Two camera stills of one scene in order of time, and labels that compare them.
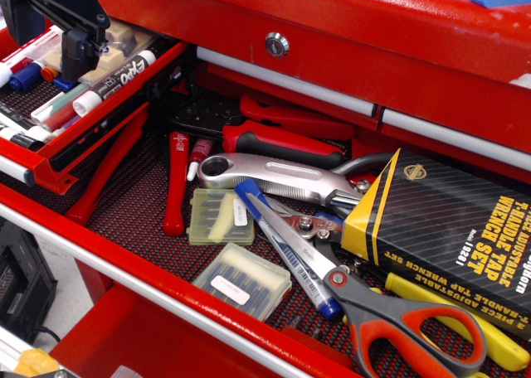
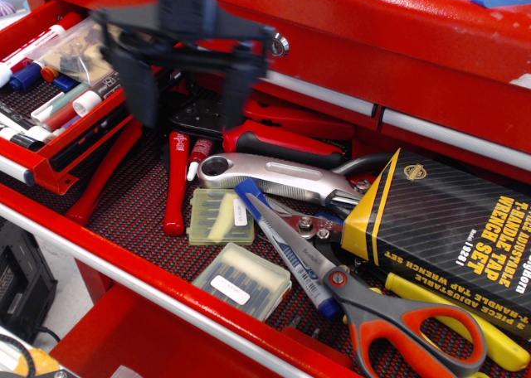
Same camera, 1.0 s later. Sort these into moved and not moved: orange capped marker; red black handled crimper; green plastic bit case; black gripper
Moved: black gripper
Not moved: green plastic bit case; red black handled crimper; orange capped marker
